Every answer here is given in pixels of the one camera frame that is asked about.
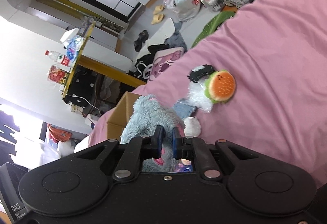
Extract black polka dot bag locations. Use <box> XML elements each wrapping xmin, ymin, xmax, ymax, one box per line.
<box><xmin>63</xmin><ymin>65</ymin><xmax>104</xmax><ymax>113</ymax></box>

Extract white floor mat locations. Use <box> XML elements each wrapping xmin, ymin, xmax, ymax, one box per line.
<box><xmin>146</xmin><ymin>18</ymin><xmax>175</xmax><ymax>46</ymax></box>

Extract hamburger plush toy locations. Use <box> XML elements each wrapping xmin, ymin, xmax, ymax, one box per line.
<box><xmin>205</xmin><ymin>70</ymin><xmax>236</xmax><ymax>104</ymax></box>

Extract blue tissue bag on table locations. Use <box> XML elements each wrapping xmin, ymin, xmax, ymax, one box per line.
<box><xmin>60</xmin><ymin>28</ymin><xmax>85</xmax><ymax>63</ymax></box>

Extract black slipper left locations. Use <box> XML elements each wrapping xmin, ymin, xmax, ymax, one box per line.
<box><xmin>134</xmin><ymin>38</ymin><xmax>143</xmax><ymax>52</ymax></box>

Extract yellow slipper right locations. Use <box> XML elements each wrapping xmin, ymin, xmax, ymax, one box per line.
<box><xmin>153</xmin><ymin>5</ymin><xmax>165</xmax><ymax>15</ymax></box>

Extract white plastic shopping bag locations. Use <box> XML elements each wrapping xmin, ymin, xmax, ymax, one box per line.
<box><xmin>163</xmin><ymin>0</ymin><xmax>201</xmax><ymax>22</ymax></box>

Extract grey plush mouse toy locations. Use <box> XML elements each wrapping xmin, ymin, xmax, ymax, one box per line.
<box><xmin>120</xmin><ymin>94</ymin><xmax>185</xmax><ymax>172</ymax></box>

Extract black clothes on floor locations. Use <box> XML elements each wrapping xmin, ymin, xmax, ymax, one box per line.
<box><xmin>128</xmin><ymin>44</ymin><xmax>170</xmax><ymax>82</ymax></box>

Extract round white side table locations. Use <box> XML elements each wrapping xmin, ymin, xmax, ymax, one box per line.
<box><xmin>61</xmin><ymin>21</ymin><xmax>147</xmax><ymax>101</ymax></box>

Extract black slipper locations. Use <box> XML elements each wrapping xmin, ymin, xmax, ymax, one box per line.
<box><xmin>134</xmin><ymin>38</ymin><xmax>143</xmax><ymax>52</ymax></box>
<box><xmin>139</xmin><ymin>30</ymin><xmax>149</xmax><ymax>43</ymax></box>

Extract green leaf cartoon rug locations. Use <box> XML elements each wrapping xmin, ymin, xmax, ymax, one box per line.
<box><xmin>191</xmin><ymin>11</ymin><xmax>236</xmax><ymax>48</ymax></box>

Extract yellow slipper left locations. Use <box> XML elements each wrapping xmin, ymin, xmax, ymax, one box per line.
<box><xmin>151</xmin><ymin>14</ymin><xmax>165</xmax><ymax>25</ymax></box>

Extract black slipper right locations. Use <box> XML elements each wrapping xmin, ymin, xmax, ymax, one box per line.
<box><xmin>139</xmin><ymin>30</ymin><xmax>149</xmax><ymax>43</ymax></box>

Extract plastic water bottle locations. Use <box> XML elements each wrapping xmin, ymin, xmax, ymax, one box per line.
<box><xmin>45</xmin><ymin>51</ymin><xmax>73</xmax><ymax>68</ymax></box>

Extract clear bag of white stuffing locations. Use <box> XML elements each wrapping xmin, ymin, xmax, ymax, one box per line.
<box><xmin>186</xmin><ymin>79</ymin><xmax>213</xmax><ymax>113</ymax></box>

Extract white charger cable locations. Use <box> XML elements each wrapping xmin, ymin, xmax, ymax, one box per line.
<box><xmin>66</xmin><ymin>94</ymin><xmax>103</xmax><ymax>117</ymax></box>

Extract pink bear laptop bag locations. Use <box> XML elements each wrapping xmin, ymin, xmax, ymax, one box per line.
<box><xmin>148</xmin><ymin>47</ymin><xmax>185</xmax><ymax>81</ymax></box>

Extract cardboard box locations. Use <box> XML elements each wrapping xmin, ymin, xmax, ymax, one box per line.
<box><xmin>107</xmin><ymin>92</ymin><xmax>140</xmax><ymax>141</ymax></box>

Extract yellow slipper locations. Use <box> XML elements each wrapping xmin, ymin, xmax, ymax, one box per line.
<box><xmin>153</xmin><ymin>5</ymin><xmax>165</xmax><ymax>15</ymax></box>
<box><xmin>151</xmin><ymin>14</ymin><xmax>165</xmax><ymax>25</ymax></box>

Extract red snack package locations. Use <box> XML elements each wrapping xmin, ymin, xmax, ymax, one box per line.
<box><xmin>48</xmin><ymin>65</ymin><xmax>70</xmax><ymax>85</ymax></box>

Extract black fuzzy patch toy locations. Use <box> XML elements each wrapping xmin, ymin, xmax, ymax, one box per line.
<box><xmin>187</xmin><ymin>64</ymin><xmax>216</xmax><ymax>83</ymax></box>

